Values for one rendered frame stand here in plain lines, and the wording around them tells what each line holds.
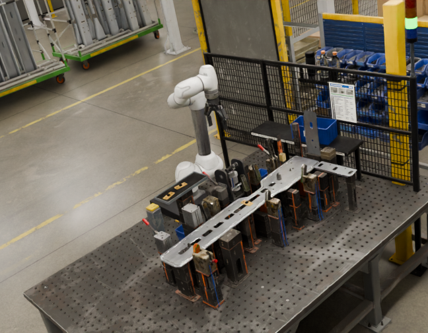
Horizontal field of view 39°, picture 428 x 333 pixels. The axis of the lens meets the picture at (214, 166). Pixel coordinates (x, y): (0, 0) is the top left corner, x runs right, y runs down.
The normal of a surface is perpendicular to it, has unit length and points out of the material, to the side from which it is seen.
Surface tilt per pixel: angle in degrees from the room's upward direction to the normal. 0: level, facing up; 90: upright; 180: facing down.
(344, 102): 90
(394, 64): 87
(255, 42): 92
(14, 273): 0
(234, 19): 91
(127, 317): 0
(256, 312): 0
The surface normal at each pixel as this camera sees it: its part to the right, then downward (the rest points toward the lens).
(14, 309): -0.18, -0.87
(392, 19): -0.68, 0.45
